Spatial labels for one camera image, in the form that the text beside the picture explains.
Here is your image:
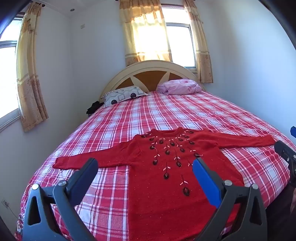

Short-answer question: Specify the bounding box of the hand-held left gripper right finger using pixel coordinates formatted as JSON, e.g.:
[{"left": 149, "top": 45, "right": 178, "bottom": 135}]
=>
[{"left": 192, "top": 158, "right": 269, "bottom": 241}]

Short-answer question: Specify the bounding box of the cream wooden headboard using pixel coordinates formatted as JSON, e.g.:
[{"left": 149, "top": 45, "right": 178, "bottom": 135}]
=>
[{"left": 99, "top": 60, "right": 206, "bottom": 102}]

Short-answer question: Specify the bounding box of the dark cloth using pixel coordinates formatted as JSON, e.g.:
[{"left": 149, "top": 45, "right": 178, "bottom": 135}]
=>
[{"left": 86, "top": 101, "right": 104, "bottom": 115}]

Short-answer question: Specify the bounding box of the pink floral pillow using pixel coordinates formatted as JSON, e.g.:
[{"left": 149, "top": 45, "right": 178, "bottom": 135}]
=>
[{"left": 157, "top": 79, "right": 203, "bottom": 95}]

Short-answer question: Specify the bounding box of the grey patterned pillow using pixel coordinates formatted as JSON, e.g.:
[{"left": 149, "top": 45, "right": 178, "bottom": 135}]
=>
[{"left": 101, "top": 86, "right": 149, "bottom": 108}]

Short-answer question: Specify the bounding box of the red embroidered sweater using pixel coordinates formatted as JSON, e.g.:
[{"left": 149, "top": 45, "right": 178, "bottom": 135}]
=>
[{"left": 53, "top": 127, "right": 277, "bottom": 241}]

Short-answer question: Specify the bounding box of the window behind headboard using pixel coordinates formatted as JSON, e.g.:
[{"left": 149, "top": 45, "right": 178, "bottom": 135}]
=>
[{"left": 161, "top": 6, "right": 198, "bottom": 72}]

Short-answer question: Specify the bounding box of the thin white cable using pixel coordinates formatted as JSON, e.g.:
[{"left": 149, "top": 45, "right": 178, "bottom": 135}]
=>
[{"left": 6, "top": 204, "right": 19, "bottom": 219}]

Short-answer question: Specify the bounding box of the large side window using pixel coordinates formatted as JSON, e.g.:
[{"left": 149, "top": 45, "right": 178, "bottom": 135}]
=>
[{"left": 0, "top": 19, "right": 22, "bottom": 132}]

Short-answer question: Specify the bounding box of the beige patterned curtain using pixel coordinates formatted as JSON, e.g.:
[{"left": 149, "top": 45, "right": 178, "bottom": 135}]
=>
[
  {"left": 16, "top": 2, "right": 49, "bottom": 132},
  {"left": 183, "top": 0, "right": 213, "bottom": 84},
  {"left": 119, "top": 0, "right": 173, "bottom": 67}
]

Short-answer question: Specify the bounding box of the red plaid bedspread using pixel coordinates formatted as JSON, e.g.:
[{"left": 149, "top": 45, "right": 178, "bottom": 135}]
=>
[{"left": 14, "top": 89, "right": 296, "bottom": 241}]

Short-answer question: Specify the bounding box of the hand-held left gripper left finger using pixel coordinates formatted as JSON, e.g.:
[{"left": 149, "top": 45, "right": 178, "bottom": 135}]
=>
[{"left": 22, "top": 158, "right": 99, "bottom": 241}]

